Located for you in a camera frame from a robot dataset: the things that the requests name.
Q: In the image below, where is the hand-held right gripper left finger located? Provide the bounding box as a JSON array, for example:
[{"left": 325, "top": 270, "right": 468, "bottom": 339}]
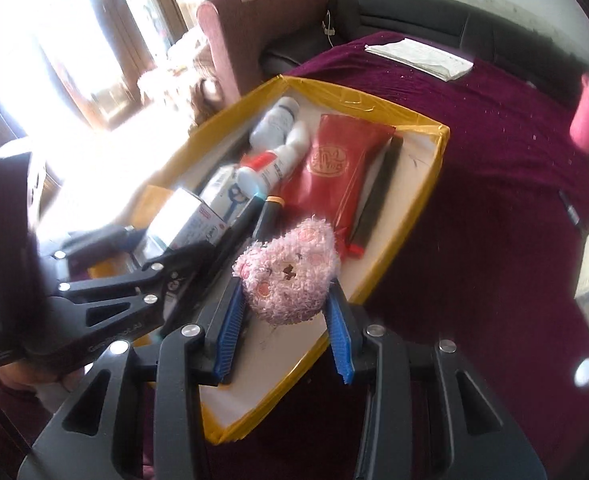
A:
[{"left": 17, "top": 275, "right": 249, "bottom": 480}]

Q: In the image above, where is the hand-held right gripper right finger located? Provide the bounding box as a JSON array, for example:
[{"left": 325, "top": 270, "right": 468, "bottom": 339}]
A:
[{"left": 324, "top": 280, "right": 550, "bottom": 480}]

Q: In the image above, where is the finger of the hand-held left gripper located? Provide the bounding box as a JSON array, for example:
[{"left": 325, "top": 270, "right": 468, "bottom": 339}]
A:
[
  {"left": 57, "top": 197, "right": 268, "bottom": 332},
  {"left": 54, "top": 225, "right": 148, "bottom": 263}
]

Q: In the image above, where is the yellow-edged white tray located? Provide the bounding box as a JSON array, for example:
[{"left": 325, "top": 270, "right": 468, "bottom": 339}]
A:
[{"left": 87, "top": 75, "right": 450, "bottom": 446}]

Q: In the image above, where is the pink plush toy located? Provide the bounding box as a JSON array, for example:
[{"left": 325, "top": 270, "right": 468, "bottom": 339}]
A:
[{"left": 232, "top": 217, "right": 340, "bottom": 326}]

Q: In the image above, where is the white carton box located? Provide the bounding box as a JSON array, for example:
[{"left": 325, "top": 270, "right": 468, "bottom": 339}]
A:
[{"left": 147, "top": 189, "right": 228, "bottom": 251}]

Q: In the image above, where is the red white tube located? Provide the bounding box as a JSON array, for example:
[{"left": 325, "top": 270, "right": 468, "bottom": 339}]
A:
[{"left": 237, "top": 150, "right": 295, "bottom": 196}]

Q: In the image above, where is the person's left hand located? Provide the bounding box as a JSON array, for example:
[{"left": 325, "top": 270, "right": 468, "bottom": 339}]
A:
[{"left": 0, "top": 362, "right": 88, "bottom": 397}]

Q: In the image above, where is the black marker orange band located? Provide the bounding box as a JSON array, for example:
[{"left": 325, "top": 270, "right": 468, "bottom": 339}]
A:
[{"left": 252, "top": 196, "right": 286, "bottom": 243}]

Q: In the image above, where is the white box blue print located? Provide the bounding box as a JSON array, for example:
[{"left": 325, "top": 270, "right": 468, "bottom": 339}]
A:
[{"left": 199, "top": 165, "right": 255, "bottom": 226}]

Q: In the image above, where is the black long box red end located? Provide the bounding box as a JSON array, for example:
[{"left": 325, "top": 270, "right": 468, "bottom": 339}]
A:
[{"left": 349, "top": 135, "right": 405, "bottom": 260}]

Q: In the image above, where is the red pouch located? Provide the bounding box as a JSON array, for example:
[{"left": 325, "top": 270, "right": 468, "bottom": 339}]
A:
[{"left": 277, "top": 114, "right": 396, "bottom": 256}]

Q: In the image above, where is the small white bottle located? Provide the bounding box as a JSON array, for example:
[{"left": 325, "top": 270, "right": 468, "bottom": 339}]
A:
[{"left": 274, "top": 120, "right": 311, "bottom": 171}]

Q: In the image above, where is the grey bottle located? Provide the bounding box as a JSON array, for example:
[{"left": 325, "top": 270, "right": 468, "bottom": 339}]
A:
[{"left": 250, "top": 97, "right": 301, "bottom": 150}]

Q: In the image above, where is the maroon blanket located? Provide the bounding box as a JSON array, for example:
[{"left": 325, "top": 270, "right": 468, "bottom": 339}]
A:
[{"left": 204, "top": 30, "right": 589, "bottom": 480}]

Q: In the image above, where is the maroon armchair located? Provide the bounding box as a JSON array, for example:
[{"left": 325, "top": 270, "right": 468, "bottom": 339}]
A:
[{"left": 196, "top": 0, "right": 332, "bottom": 106}]

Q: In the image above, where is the folded white paper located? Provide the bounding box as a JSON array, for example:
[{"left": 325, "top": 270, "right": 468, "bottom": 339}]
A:
[{"left": 364, "top": 37, "right": 475, "bottom": 82}]

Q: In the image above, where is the black sofa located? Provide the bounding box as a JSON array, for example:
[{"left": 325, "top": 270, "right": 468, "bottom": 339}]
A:
[{"left": 259, "top": 0, "right": 589, "bottom": 106}]

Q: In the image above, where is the wooden window frame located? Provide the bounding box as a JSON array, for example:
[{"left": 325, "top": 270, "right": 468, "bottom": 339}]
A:
[{"left": 117, "top": 0, "right": 190, "bottom": 81}]

